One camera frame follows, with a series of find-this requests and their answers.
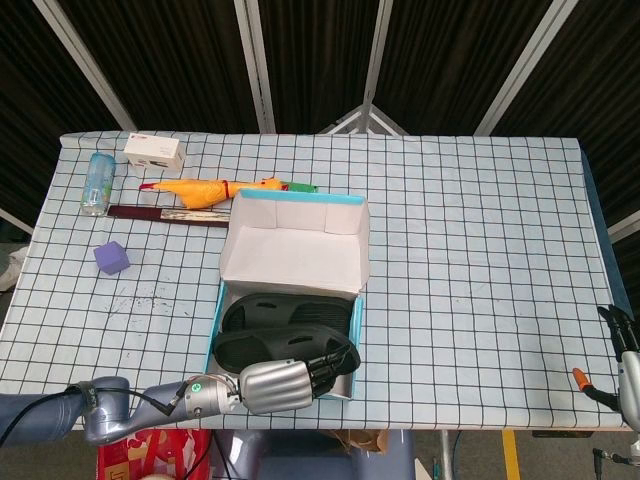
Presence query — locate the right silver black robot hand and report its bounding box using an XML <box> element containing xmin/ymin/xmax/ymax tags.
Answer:
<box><xmin>572</xmin><ymin>304</ymin><xmax>640</xmax><ymax>431</ymax></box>

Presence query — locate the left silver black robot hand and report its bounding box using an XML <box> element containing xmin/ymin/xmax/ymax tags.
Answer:
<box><xmin>238</xmin><ymin>344</ymin><xmax>351</xmax><ymax>415</ymax></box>

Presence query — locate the black rubber slipper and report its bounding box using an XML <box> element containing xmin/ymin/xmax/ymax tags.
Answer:
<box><xmin>222</xmin><ymin>293</ymin><xmax>354</xmax><ymax>334</ymax></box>
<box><xmin>213</xmin><ymin>327</ymin><xmax>362</xmax><ymax>376</ymax></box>

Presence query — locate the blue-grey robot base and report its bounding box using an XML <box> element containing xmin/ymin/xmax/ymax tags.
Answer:
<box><xmin>212</xmin><ymin>428</ymin><xmax>416</xmax><ymax>480</ymax></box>

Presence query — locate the light blue shoe box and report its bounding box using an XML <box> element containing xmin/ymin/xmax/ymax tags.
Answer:
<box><xmin>202</xmin><ymin>188</ymin><xmax>372</xmax><ymax>401</ymax></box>

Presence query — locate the red patterned bag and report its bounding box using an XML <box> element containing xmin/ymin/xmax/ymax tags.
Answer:
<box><xmin>97</xmin><ymin>428</ymin><xmax>214</xmax><ymax>480</ymax></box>

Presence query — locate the white small carton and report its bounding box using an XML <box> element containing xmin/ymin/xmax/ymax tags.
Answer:
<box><xmin>123</xmin><ymin>133</ymin><xmax>184</xmax><ymax>174</ymax></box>

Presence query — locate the brown paper bag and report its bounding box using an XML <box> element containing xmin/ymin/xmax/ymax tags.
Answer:
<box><xmin>327</xmin><ymin>428</ymin><xmax>390</xmax><ymax>455</ymax></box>

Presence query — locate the grey metal pole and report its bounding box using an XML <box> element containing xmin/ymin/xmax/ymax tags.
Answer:
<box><xmin>438</xmin><ymin>430</ymin><xmax>454</xmax><ymax>480</ymax></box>

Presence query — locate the green flat packet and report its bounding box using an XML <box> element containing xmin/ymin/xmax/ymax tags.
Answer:
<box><xmin>279</xmin><ymin>180</ymin><xmax>320</xmax><ymax>195</ymax></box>

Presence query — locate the yellow rubber chicken toy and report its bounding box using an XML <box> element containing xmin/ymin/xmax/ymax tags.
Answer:
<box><xmin>138</xmin><ymin>176</ymin><xmax>290</xmax><ymax>210</ymax></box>

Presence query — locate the purple foam cube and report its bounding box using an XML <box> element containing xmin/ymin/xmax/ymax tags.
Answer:
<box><xmin>93</xmin><ymin>240</ymin><xmax>132</xmax><ymax>278</ymax></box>

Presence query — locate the light blue checkered tablecloth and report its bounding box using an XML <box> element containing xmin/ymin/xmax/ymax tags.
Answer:
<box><xmin>0</xmin><ymin>130</ymin><xmax>631</xmax><ymax>432</ymax></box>

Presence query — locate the dark red folded fan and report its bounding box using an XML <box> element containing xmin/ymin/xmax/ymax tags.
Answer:
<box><xmin>108</xmin><ymin>204</ymin><xmax>232</xmax><ymax>227</ymax></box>

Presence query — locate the clear bottle blue label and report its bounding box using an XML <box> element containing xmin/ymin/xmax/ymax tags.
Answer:
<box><xmin>80</xmin><ymin>151</ymin><xmax>117</xmax><ymax>217</ymax></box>

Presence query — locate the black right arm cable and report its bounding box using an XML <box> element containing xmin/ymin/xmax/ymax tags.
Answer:
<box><xmin>592</xmin><ymin>448</ymin><xmax>631</xmax><ymax>464</ymax></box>

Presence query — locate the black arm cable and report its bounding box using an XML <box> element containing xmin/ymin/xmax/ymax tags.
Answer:
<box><xmin>0</xmin><ymin>389</ymin><xmax>185</xmax><ymax>444</ymax></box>
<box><xmin>592</xmin><ymin>448</ymin><xmax>631</xmax><ymax>464</ymax></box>

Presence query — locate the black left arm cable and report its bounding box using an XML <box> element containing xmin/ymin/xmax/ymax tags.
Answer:
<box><xmin>0</xmin><ymin>389</ymin><xmax>185</xmax><ymax>444</ymax></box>

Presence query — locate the white triangular frame foot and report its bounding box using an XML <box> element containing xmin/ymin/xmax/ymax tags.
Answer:
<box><xmin>319</xmin><ymin>103</ymin><xmax>410</xmax><ymax>136</ymax></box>

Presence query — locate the white partition frame post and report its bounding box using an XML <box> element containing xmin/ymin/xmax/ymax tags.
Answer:
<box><xmin>233</xmin><ymin>0</ymin><xmax>277</xmax><ymax>134</ymax></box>
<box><xmin>32</xmin><ymin>0</ymin><xmax>137</xmax><ymax>132</ymax></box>
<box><xmin>360</xmin><ymin>0</ymin><xmax>395</xmax><ymax>134</ymax></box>
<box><xmin>474</xmin><ymin>0</ymin><xmax>581</xmax><ymax>136</ymax></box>

